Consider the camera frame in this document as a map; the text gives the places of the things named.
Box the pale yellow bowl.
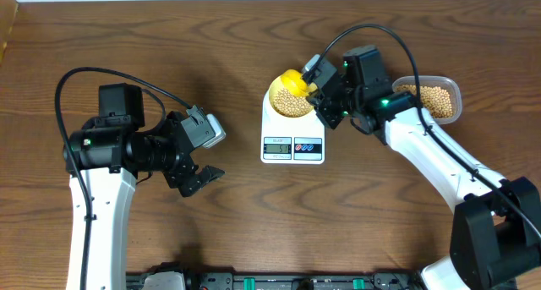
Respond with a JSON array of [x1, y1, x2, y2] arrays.
[[268, 72, 320, 119]]

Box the right black cable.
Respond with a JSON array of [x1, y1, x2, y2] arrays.
[[303, 23, 541, 240]]

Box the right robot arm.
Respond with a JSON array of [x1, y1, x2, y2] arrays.
[[303, 46, 540, 289]]

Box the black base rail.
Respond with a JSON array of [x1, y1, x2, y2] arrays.
[[126, 271, 426, 290]]

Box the soybeans pile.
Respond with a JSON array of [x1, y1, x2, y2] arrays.
[[420, 85, 454, 118]]

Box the black cable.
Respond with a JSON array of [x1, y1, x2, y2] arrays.
[[54, 67, 194, 290], [303, 23, 541, 240]]

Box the left black cable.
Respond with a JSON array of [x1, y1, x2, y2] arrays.
[[54, 67, 194, 290]]

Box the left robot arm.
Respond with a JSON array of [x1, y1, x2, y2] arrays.
[[66, 108, 226, 289]]

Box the white digital kitchen scale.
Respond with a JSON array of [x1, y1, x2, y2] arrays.
[[260, 90, 325, 165]]

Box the cardboard panel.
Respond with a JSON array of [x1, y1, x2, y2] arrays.
[[0, 0, 19, 61]]

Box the clear plastic container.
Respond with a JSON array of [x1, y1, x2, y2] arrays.
[[419, 75, 462, 125]]

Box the soybeans in bowl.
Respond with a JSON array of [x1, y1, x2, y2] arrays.
[[271, 89, 313, 118]]

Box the yellow measuring scoop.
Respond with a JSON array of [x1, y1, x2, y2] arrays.
[[280, 69, 317, 97]]

